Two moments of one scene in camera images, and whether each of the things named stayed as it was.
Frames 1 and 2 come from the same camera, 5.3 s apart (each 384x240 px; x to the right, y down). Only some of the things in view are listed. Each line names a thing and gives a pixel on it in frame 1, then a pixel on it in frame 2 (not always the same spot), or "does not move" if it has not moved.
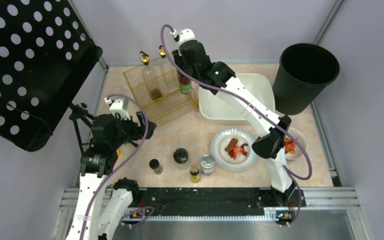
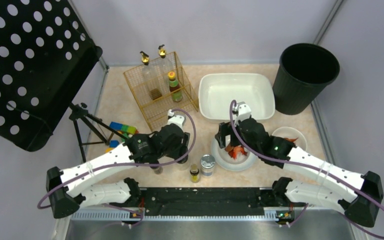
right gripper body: x=180 y=66 to x=223 y=139
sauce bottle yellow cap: x=185 y=85 to x=174 y=88
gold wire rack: x=156 y=84 does not move
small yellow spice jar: x=194 y=172 does not move
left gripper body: x=140 y=125 to x=181 y=149
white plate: x=219 y=143 does not move
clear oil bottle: x=168 y=79 does not move
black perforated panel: x=35 y=56 does not move
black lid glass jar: x=180 y=157 does not move
